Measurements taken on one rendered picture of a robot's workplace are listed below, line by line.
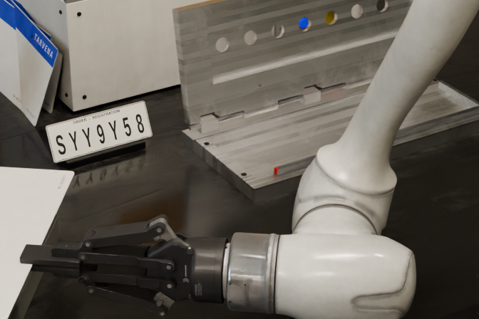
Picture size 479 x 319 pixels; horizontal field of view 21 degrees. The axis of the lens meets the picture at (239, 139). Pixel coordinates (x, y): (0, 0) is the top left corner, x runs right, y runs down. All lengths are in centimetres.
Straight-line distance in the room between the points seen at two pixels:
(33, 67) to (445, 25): 90
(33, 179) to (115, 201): 18
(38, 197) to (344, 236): 41
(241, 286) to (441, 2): 39
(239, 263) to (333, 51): 67
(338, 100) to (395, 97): 61
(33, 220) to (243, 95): 49
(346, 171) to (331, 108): 49
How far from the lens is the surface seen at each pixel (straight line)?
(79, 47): 200
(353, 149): 153
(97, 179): 187
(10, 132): 202
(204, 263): 145
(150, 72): 208
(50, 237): 170
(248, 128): 195
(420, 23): 132
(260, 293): 144
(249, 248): 145
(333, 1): 202
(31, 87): 205
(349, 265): 143
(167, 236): 147
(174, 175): 187
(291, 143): 191
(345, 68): 205
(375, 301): 144
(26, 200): 164
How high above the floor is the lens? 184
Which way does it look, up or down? 29 degrees down
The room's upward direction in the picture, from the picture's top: straight up
